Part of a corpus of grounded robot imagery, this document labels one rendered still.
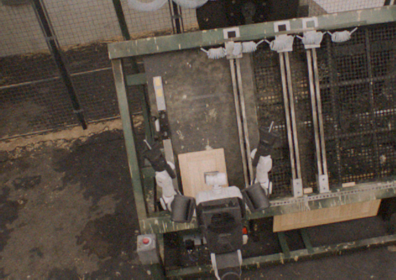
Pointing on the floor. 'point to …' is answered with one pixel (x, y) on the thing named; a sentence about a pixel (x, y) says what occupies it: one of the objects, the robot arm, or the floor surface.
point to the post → (156, 271)
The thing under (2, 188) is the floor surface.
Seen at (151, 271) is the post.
